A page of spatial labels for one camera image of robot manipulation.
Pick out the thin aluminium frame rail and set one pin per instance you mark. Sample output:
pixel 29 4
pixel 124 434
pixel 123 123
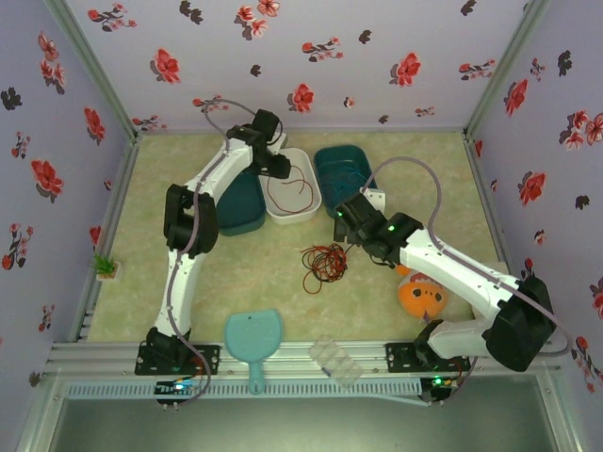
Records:
pixel 330 130

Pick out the small potted plant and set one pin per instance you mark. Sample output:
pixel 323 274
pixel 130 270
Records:
pixel 107 267

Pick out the teal plastic bin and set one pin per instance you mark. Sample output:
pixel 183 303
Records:
pixel 346 153
pixel 245 212

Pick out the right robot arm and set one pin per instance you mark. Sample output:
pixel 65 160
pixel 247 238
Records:
pixel 452 268

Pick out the clear plastic organizer box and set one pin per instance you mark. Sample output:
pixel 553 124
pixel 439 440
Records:
pixel 335 361

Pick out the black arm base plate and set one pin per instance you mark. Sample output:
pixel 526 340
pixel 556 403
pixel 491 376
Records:
pixel 400 358
pixel 207 360

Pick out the aluminium corner post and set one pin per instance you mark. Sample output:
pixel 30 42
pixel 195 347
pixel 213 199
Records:
pixel 506 66
pixel 93 66

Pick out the light blue dustpan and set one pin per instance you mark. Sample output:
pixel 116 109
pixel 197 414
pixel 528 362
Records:
pixel 252 329

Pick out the white plastic bin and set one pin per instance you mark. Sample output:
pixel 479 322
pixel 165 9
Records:
pixel 292 217

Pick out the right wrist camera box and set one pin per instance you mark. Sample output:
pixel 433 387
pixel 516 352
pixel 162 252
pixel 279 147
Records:
pixel 374 198

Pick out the orange plush fish toy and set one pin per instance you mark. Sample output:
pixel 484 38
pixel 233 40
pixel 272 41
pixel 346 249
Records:
pixel 421 299

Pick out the small circuit board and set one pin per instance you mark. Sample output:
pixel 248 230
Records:
pixel 176 388
pixel 440 382

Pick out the wide aluminium frame rail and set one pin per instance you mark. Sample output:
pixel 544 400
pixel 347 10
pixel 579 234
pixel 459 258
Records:
pixel 292 360

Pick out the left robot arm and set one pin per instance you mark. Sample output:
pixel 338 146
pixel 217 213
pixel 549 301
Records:
pixel 179 292

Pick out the aluminium side rail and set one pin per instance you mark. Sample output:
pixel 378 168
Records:
pixel 480 179
pixel 122 179

